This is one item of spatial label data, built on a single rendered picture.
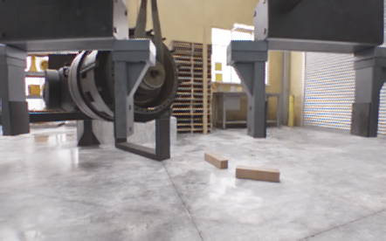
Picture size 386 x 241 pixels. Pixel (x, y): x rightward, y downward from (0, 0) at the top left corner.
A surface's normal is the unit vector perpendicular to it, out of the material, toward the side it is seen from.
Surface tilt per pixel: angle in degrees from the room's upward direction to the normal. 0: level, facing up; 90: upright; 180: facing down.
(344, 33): 90
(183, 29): 90
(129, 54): 90
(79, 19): 90
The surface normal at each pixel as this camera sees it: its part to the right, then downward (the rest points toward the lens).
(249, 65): 0.00, 0.08
